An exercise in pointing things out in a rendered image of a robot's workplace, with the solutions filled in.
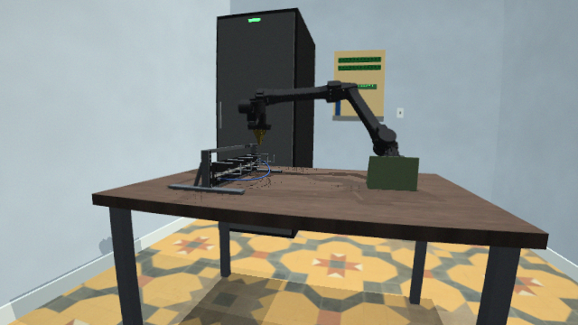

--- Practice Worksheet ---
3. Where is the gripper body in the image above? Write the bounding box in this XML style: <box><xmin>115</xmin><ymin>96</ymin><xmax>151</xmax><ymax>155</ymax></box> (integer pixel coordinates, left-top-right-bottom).
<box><xmin>247</xmin><ymin>125</ymin><xmax>271</xmax><ymax>130</ymax></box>

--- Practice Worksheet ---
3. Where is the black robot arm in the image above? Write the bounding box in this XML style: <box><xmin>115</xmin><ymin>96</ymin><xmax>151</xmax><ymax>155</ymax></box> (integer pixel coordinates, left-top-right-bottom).
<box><xmin>238</xmin><ymin>80</ymin><xmax>404</xmax><ymax>157</ymax></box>

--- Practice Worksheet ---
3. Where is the black patch panel rack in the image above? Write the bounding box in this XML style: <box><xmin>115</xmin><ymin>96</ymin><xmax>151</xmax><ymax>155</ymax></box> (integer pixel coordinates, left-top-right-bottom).
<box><xmin>168</xmin><ymin>144</ymin><xmax>269</xmax><ymax>194</ymax></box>

